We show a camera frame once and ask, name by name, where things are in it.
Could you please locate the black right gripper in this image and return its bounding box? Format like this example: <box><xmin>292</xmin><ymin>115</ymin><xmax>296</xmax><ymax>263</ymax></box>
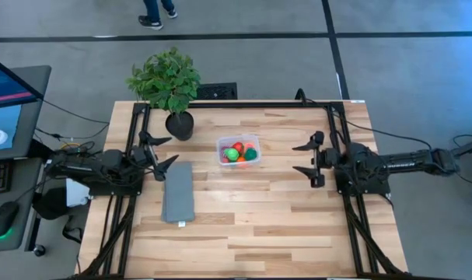
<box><xmin>292</xmin><ymin>130</ymin><xmax>343</xmax><ymax>189</ymax></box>

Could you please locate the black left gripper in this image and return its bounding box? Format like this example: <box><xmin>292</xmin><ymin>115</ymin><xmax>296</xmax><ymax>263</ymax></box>
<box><xmin>131</xmin><ymin>130</ymin><xmax>180</xmax><ymax>183</ymax></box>

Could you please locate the clear plastic tupperware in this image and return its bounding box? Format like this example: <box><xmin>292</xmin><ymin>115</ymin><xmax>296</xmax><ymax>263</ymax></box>
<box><xmin>214</xmin><ymin>134</ymin><xmax>261</xmax><ymax>170</ymax></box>

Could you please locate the grey folded cloth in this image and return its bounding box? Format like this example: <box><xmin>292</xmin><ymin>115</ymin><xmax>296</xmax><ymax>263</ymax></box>
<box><xmin>161</xmin><ymin>162</ymin><xmax>196</xmax><ymax>228</ymax></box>

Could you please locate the green potted plant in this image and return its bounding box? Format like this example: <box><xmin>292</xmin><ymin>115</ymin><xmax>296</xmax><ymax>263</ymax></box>
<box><xmin>125</xmin><ymin>46</ymin><xmax>202</xmax><ymax>142</ymax></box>

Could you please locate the black perforated grille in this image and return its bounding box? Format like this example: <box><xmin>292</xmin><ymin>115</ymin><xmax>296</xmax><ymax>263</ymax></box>
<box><xmin>196</xmin><ymin>82</ymin><xmax>239</xmax><ymax>101</ymax></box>

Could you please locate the white box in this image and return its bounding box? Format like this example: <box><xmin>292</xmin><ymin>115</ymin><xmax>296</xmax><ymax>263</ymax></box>
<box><xmin>65</xmin><ymin>177</ymin><xmax>92</xmax><ymax>208</ymax></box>

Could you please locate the black round stool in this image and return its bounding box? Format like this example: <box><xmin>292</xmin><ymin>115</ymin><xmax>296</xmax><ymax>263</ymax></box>
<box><xmin>32</xmin><ymin>187</ymin><xmax>69</xmax><ymax>221</ymax></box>

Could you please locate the person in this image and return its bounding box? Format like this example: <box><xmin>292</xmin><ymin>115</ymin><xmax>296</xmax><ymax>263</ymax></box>
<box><xmin>137</xmin><ymin>0</ymin><xmax>179</xmax><ymax>31</ymax></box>

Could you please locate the grey side desk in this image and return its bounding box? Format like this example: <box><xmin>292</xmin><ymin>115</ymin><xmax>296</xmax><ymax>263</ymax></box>
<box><xmin>0</xmin><ymin>157</ymin><xmax>44</xmax><ymax>254</ymax></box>

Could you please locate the black stand base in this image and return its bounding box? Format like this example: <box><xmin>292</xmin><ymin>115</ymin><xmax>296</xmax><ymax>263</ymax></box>
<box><xmin>451</xmin><ymin>134</ymin><xmax>472</xmax><ymax>160</ymax></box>

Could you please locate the computer monitor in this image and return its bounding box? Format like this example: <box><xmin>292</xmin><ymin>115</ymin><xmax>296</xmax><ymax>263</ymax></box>
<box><xmin>0</xmin><ymin>52</ymin><xmax>53</xmax><ymax>161</ymax></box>

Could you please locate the black computer mouse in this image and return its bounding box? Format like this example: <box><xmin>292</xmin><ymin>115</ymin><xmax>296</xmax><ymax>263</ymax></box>
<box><xmin>0</xmin><ymin>201</ymin><xmax>19</xmax><ymax>238</ymax></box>

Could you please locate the thin black monitor cable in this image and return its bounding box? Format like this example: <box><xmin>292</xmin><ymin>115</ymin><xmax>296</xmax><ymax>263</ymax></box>
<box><xmin>39</xmin><ymin>99</ymin><xmax>110</xmax><ymax>125</ymax></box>
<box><xmin>35</xmin><ymin>124</ymin><xmax>110</xmax><ymax>142</ymax></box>

